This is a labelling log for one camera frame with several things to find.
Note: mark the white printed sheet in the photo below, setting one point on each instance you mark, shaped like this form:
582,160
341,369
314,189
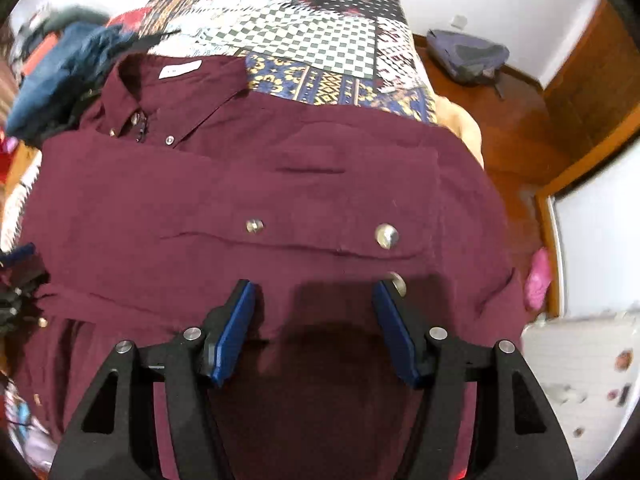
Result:
575,360

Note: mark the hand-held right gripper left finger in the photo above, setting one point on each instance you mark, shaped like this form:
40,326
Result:
232,330

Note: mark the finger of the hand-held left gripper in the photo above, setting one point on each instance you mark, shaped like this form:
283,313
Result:
17,256

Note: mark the white door wooden frame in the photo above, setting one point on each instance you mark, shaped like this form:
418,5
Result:
595,240

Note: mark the maroon button shirt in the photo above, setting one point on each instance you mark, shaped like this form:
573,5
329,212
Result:
300,185

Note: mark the blue jacket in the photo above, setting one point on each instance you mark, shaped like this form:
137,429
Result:
55,75

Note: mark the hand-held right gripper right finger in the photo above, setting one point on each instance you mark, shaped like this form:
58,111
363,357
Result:
397,332

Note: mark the grey blue backpack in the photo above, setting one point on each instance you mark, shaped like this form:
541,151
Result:
465,55

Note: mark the patchwork patterned blanket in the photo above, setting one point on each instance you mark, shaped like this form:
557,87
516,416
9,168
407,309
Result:
320,40

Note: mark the pink fluffy cloth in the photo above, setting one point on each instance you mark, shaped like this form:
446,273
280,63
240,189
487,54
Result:
537,280

